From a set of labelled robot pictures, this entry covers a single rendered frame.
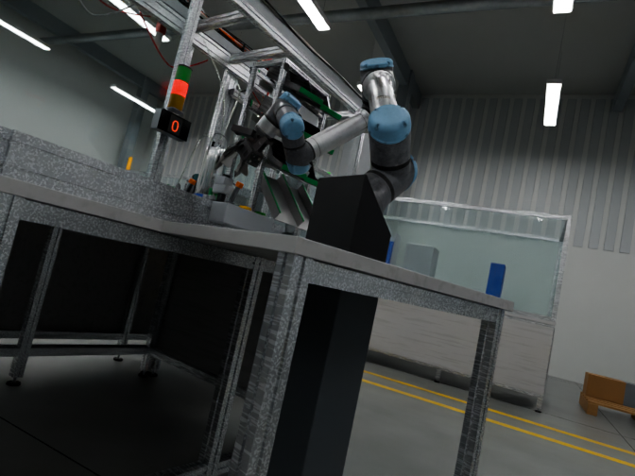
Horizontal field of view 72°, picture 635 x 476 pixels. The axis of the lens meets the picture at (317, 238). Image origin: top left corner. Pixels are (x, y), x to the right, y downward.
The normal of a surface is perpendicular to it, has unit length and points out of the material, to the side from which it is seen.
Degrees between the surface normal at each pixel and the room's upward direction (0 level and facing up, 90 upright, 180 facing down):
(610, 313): 90
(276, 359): 90
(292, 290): 90
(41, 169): 90
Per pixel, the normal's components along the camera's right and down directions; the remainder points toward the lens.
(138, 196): 0.81, 0.12
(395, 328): -0.42, -0.18
